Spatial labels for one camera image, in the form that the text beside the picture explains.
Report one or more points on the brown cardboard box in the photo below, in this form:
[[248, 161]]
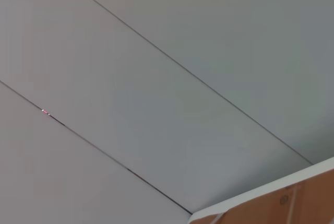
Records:
[[274, 208]]

